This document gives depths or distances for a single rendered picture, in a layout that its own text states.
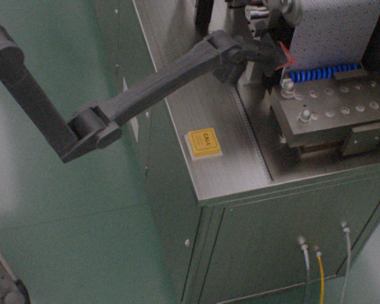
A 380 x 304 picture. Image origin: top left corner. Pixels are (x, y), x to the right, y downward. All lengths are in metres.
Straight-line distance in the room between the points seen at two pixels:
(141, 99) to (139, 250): 1.20
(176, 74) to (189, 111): 0.33
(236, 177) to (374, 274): 1.14
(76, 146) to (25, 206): 1.28
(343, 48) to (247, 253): 0.70
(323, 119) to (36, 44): 1.79
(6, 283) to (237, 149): 0.92
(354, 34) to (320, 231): 0.66
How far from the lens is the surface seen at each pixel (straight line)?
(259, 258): 2.36
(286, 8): 1.86
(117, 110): 1.69
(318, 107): 1.96
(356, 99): 2.01
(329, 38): 1.97
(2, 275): 2.48
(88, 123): 1.68
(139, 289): 2.75
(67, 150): 1.66
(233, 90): 2.11
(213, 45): 1.80
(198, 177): 1.93
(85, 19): 3.52
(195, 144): 1.95
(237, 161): 1.97
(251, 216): 2.07
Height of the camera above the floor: 2.52
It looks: 55 degrees down
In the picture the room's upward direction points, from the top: 10 degrees clockwise
